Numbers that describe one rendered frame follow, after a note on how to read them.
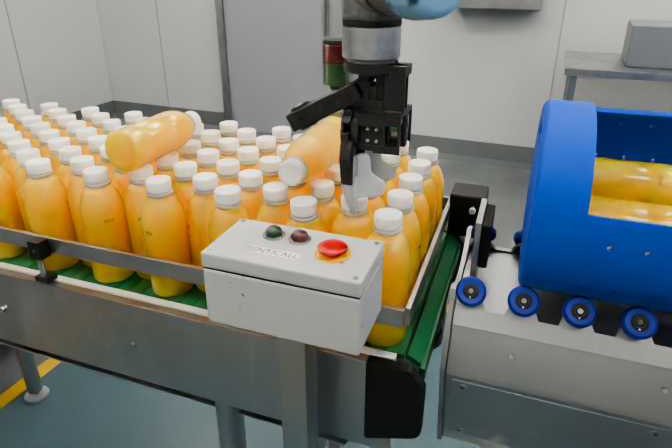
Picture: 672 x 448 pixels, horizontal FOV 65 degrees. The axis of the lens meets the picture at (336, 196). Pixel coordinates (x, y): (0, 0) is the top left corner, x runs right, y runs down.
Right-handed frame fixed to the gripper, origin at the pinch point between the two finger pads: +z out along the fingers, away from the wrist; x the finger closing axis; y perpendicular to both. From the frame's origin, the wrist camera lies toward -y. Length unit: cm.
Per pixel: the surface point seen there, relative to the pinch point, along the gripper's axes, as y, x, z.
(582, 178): 29.6, 0.8, -6.8
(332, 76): -20, 46, -9
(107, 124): -62, 20, 0
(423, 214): 8.8, 9.1, 5.1
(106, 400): -104, 40, 109
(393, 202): 5.5, 1.8, 0.5
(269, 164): -18.2, 9.1, -0.2
